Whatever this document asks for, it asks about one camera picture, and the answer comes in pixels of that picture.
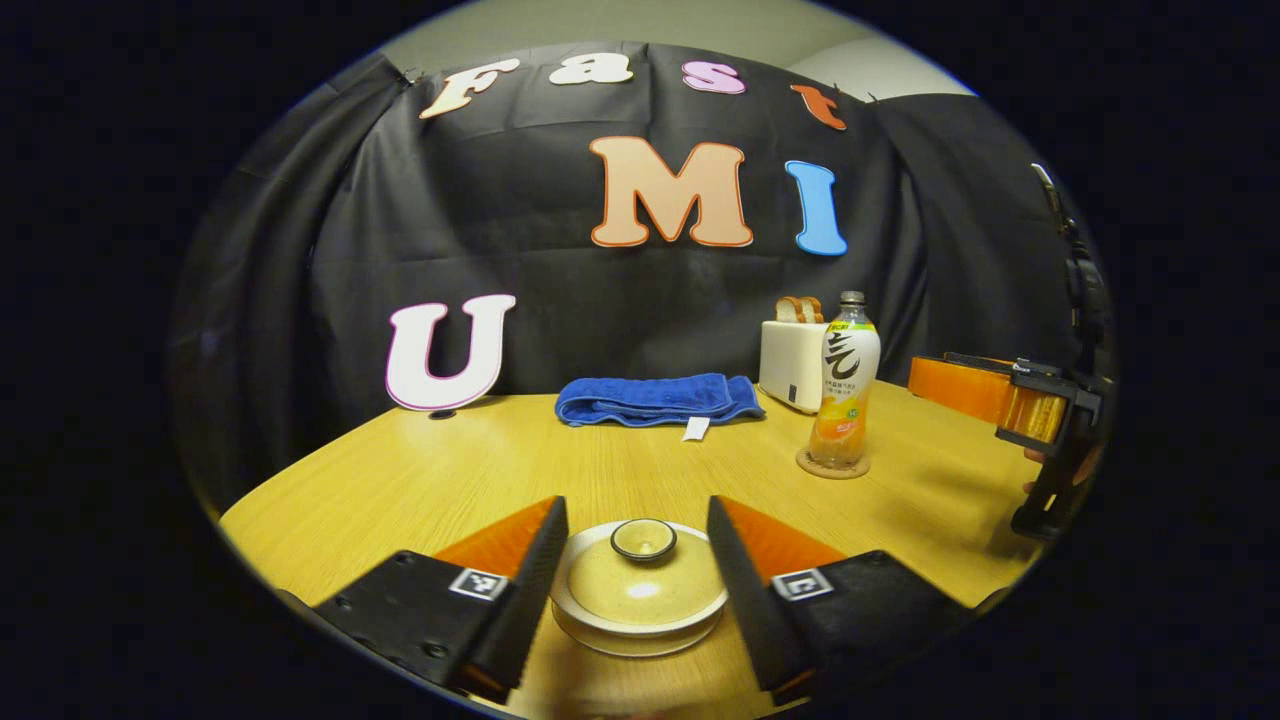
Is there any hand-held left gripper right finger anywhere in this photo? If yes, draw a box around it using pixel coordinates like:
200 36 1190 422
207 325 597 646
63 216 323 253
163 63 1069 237
706 495 976 701

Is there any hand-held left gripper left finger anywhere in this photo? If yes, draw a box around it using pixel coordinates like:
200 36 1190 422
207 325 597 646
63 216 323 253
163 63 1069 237
312 495 569 701

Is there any cream teacup lid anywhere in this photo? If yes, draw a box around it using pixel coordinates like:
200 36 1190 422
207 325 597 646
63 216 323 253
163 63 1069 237
567 518 726 628

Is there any cream teacup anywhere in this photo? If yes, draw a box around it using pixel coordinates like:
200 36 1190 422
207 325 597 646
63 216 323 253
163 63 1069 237
549 522 730 641

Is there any clear water bottle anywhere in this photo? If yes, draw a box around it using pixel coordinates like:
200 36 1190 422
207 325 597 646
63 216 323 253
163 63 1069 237
809 291 882 469

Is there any round brown coaster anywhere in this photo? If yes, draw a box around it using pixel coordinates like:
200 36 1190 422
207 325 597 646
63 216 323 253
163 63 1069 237
796 447 871 480

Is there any cream saucer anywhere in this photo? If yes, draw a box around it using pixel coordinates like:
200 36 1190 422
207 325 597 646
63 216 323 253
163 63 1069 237
556 605 723 659

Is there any cream toaster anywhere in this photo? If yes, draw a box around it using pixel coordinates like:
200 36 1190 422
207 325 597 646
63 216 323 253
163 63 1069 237
758 320 829 415

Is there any blue folded towel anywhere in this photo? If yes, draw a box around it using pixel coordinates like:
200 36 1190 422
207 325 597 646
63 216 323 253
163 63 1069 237
555 373 766 442

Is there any black backdrop cloth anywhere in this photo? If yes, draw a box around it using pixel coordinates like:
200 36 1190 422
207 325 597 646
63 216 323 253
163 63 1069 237
168 40 1116 511

